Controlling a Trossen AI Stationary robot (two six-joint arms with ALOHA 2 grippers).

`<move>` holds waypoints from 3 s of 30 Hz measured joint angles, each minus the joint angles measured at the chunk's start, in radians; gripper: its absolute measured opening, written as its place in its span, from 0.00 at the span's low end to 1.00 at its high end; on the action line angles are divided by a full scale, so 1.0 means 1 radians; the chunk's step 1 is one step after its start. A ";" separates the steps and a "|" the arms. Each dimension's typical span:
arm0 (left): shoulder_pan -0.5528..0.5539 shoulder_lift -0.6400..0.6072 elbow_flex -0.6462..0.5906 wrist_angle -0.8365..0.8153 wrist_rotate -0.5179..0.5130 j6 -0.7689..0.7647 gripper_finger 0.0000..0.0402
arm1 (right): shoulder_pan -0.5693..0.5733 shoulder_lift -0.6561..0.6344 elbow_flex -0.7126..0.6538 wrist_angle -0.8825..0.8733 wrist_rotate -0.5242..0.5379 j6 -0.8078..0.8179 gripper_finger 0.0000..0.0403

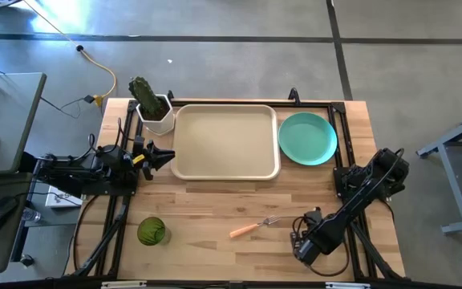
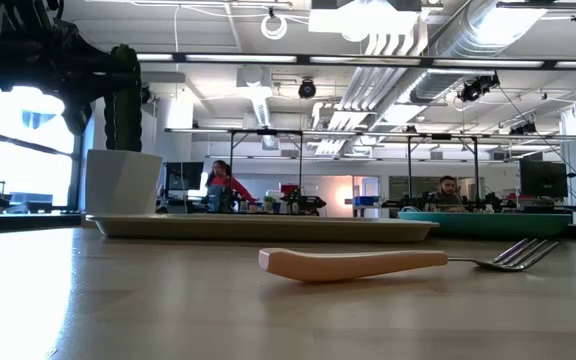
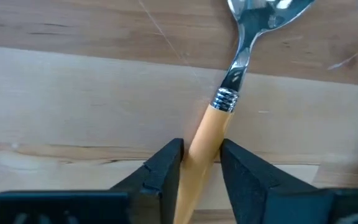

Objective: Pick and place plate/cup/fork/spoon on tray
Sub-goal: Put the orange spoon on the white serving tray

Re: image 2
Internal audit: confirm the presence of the person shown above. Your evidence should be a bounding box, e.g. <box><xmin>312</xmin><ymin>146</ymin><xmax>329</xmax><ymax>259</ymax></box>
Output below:
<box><xmin>203</xmin><ymin>159</ymin><xmax>258</xmax><ymax>215</ymax></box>
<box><xmin>430</xmin><ymin>174</ymin><xmax>469</xmax><ymax>214</ymax></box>

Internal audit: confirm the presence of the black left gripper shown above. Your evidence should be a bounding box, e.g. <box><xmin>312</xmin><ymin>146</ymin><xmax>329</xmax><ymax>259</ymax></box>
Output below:
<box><xmin>42</xmin><ymin>54</ymin><xmax>142</xmax><ymax>136</ymax></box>

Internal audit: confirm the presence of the round black ceiling camera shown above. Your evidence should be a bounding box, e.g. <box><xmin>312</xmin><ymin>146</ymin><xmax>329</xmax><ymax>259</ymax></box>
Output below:
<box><xmin>297</xmin><ymin>77</ymin><xmax>318</xmax><ymax>100</ymax></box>

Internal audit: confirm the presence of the white coiled cable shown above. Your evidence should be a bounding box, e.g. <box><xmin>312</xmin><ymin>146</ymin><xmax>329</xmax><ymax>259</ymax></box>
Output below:
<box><xmin>260</xmin><ymin>12</ymin><xmax>289</xmax><ymax>41</ymax></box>

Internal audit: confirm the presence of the black computer monitor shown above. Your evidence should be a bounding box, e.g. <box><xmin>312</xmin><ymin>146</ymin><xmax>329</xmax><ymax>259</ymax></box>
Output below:
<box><xmin>163</xmin><ymin>161</ymin><xmax>205</xmax><ymax>192</ymax></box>
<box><xmin>519</xmin><ymin>158</ymin><xmax>569</xmax><ymax>199</ymax></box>

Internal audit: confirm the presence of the long ceiling light strip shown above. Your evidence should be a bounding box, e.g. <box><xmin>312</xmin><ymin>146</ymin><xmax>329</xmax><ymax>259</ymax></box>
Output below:
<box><xmin>135</xmin><ymin>51</ymin><xmax>576</xmax><ymax>70</ymax></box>

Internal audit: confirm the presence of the black ceiling camera cluster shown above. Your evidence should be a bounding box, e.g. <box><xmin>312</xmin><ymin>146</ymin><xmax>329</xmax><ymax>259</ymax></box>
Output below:
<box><xmin>457</xmin><ymin>73</ymin><xmax>502</xmax><ymax>104</ymax></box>

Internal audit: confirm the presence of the teal plate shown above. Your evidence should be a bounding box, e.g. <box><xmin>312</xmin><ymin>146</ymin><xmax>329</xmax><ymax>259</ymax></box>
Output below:
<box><xmin>397</xmin><ymin>210</ymin><xmax>573</xmax><ymax>239</ymax></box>

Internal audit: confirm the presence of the tall green cactus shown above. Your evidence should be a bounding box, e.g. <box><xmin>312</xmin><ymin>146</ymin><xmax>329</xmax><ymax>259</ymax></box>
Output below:
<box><xmin>103</xmin><ymin>43</ymin><xmax>143</xmax><ymax>152</ymax></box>

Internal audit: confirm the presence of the bright window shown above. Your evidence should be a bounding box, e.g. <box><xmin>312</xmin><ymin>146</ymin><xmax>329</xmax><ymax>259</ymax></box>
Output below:
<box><xmin>0</xmin><ymin>82</ymin><xmax>82</xmax><ymax>211</ymax></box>

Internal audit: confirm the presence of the black background rig frame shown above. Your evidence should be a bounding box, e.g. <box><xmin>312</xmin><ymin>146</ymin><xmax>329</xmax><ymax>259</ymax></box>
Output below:
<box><xmin>230</xmin><ymin>128</ymin><xmax>304</xmax><ymax>201</ymax></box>
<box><xmin>407</xmin><ymin>133</ymin><xmax>479</xmax><ymax>211</ymax></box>

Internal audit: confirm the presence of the silver ceiling air duct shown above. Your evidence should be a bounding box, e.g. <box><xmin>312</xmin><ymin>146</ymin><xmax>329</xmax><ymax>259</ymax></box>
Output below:
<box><xmin>407</xmin><ymin>0</ymin><xmax>549</xmax><ymax>106</ymax></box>

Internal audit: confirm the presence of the beige plastic tray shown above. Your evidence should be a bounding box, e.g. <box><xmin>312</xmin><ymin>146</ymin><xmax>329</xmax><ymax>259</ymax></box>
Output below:
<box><xmin>85</xmin><ymin>213</ymin><xmax>440</xmax><ymax>245</ymax></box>

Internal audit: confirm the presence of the fork with orange handle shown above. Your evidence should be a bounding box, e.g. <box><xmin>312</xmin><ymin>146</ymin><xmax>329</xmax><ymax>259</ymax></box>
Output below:
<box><xmin>257</xmin><ymin>238</ymin><xmax>560</xmax><ymax>284</ymax></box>

